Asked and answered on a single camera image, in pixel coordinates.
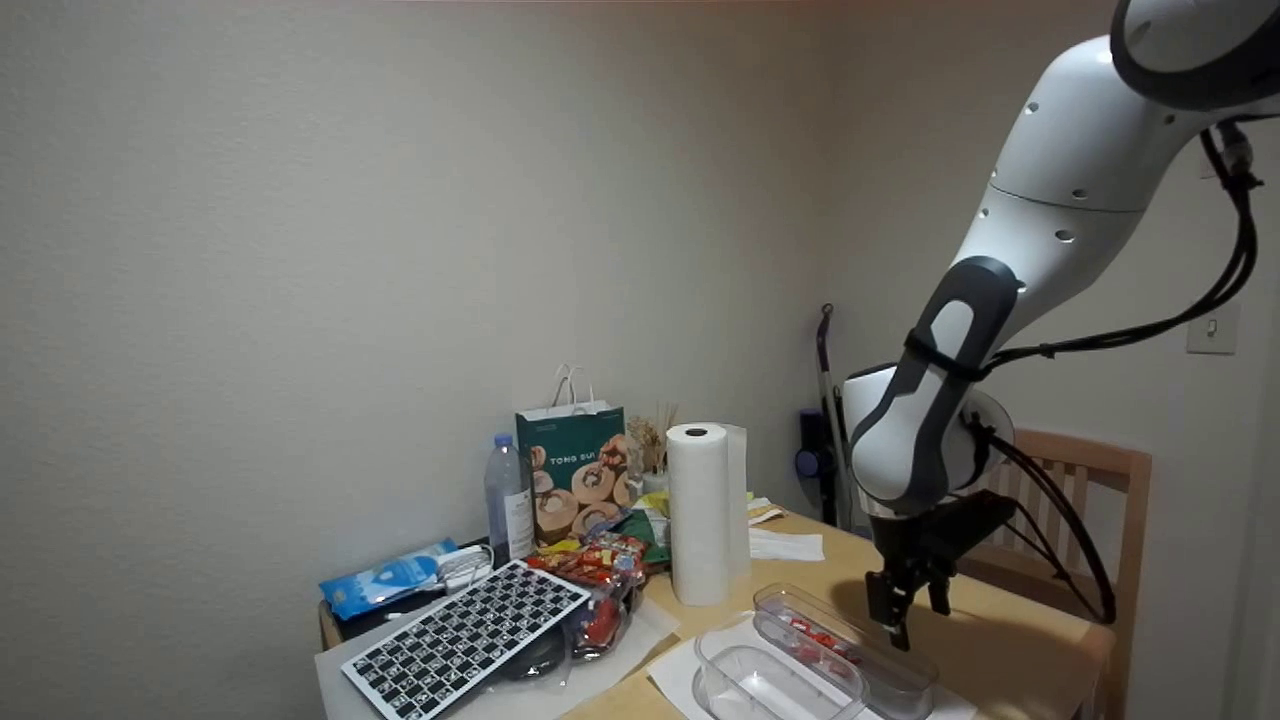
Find green printed gift bag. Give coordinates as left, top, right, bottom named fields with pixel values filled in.
left=513, top=367, right=649, bottom=544

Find small white paper note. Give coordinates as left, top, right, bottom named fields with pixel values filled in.
left=744, top=525, right=827, bottom=565

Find red container contents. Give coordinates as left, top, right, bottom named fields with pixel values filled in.
left=786, top=614, right=862, bottom=671

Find white paper towel roll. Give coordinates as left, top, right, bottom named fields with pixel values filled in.
left=666, top=420, right=753, bottom=614

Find clear plastic water bottle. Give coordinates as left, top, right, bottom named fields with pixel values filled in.
left=482, top=434, right=535, bottom=569

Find green yellow snack bag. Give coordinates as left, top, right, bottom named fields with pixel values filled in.
left=617, top=494, right=678, bottom=572

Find black round dish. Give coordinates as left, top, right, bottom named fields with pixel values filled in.
left=491, top=618, right=592, bottom=687

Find clear plastic container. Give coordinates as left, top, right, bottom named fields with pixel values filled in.
left=689, top=626, right=873, bottom=720
left=749, top=582, right=940, bottom=720

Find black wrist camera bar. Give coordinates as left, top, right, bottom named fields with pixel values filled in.
left=933, top=488, right=1019, bottom=557

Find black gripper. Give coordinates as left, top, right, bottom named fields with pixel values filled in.
left=866, top=505, right=973, bottom=655

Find blue tissue pack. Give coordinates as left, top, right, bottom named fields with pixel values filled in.
left=318, top=538, right=465, bottom=633

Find black white checkerboard panel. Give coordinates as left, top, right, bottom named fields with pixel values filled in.
left=340, top=557, right=597, bottom=720

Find silver foil packet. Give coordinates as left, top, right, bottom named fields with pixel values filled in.
left=437, top=541, right=501, bottom=593

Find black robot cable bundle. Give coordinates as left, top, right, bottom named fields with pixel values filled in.
left=975, top=117, right=1263, bottom=633

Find wooden slatted chair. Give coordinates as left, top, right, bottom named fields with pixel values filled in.
left=933, top=420, right=1156, bottom=720

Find red snack bag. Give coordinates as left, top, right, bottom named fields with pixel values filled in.
left=524, top=531, right=652, bottom=665

